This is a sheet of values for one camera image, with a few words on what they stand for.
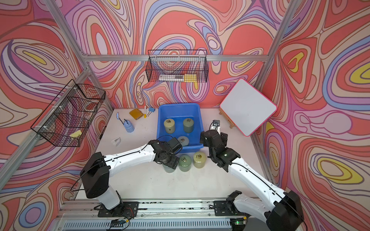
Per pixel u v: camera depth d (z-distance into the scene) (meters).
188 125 1.01
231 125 1.05
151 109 1.19
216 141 0.56
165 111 1.12
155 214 0.72
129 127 1.02
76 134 0.72
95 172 0.46
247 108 1.04
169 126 0.99
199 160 0.83
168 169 0.84
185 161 0.82
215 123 0.66
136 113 1.15
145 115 1.15
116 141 0.98
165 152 0.61
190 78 0.82
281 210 0.38
